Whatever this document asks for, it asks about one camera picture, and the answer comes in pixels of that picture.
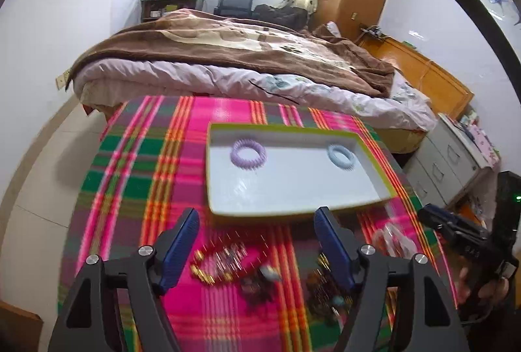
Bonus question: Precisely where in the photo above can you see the dark brown bag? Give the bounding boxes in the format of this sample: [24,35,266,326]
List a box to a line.
[252,4,308,29]

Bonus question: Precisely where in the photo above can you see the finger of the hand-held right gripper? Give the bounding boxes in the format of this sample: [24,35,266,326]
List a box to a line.
[418,204,493,259]

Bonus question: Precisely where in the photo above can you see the brown bead bracelets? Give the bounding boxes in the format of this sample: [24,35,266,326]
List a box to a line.
[305,254,355,320]

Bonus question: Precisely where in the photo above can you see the person's right forearm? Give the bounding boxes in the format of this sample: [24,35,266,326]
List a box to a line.
[460,295,521,352]

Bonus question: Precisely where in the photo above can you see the blue spiral hair tie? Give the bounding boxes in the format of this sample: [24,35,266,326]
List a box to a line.
[327,144,357,173]

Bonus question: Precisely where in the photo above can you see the yellow-green cardboard box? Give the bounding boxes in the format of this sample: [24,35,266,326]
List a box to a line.
[205,123,399,224]

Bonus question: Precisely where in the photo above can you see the person's right hand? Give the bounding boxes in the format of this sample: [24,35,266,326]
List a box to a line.
[458,266,509,309]

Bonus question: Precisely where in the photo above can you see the red bead bracelet gold charm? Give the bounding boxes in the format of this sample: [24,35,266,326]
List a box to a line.
[189,244,249,285]

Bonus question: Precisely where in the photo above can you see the wooden board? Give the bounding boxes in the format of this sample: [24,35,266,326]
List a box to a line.
[0,301,43,352]

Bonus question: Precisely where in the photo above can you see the brown blanket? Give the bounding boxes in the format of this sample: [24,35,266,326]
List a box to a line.
[69,8,397,98]

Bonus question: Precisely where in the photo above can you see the wooden headboard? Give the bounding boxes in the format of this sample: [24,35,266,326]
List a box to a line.
[358,35,475,121]

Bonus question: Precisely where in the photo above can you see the clear plastic jewelry bag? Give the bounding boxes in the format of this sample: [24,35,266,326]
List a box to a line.
[372,224,416,259]

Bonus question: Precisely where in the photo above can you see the floral boxes on cabinet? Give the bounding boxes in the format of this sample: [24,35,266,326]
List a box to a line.
[437,108,501,169]

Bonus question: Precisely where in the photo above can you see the grey drawer cabinet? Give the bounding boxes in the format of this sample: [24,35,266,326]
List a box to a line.
[405,114,495,208]

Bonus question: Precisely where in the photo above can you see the purple spiral hair tie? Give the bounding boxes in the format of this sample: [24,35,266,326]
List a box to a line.
[230,138,267,173]

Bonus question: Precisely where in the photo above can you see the small device on headboard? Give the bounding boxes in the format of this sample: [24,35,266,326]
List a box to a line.
[360,24,391,39]

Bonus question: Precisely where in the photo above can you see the plaid tablecloth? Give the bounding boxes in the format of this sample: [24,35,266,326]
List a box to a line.
[57,95,469,352]

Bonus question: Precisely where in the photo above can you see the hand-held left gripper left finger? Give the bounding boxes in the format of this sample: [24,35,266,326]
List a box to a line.
[48,208,201,352]

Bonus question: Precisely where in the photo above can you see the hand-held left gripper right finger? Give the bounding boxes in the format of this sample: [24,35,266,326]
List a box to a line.
[313,207,473,352]

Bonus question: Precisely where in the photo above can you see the silver ring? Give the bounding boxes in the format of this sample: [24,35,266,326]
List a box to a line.
[240,264,283,302]

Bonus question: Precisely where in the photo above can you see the grey side desk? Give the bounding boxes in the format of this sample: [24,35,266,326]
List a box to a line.
[140,0,206,22]

